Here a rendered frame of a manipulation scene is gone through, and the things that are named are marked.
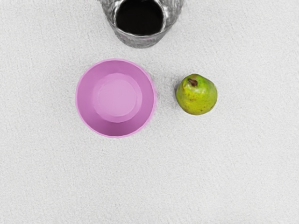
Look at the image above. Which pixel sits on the pink bowl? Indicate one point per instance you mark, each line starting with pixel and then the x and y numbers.
pixel 116 98

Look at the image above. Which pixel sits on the green pear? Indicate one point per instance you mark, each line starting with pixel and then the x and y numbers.
pixel 197 98

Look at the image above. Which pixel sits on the silver metal cup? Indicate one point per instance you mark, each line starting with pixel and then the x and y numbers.
pixel 137 40

